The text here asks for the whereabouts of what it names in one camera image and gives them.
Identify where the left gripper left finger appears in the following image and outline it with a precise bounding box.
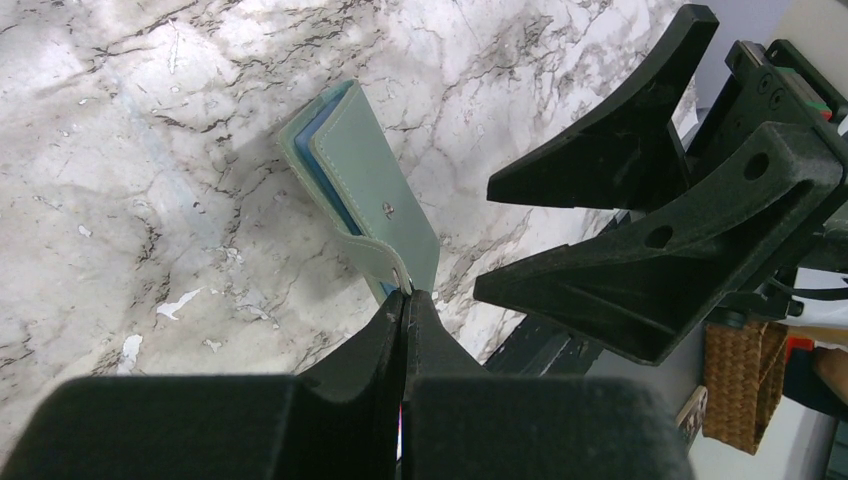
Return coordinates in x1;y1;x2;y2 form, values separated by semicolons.
1;292;405;479

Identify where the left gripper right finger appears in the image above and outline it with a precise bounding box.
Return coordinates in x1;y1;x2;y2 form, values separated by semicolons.
401;291;694;479

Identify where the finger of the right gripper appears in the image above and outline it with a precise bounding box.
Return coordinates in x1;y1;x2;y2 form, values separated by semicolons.
473;122;845;365
487;4;719;211

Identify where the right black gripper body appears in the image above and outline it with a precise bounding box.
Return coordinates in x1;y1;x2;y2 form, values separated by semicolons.
687;39;847;272

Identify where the green card holder wallet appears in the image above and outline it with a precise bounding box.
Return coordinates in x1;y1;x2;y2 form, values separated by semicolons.
277;80;440;302

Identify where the woven brown basket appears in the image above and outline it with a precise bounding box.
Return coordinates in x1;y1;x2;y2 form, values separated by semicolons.
703;322;788;455

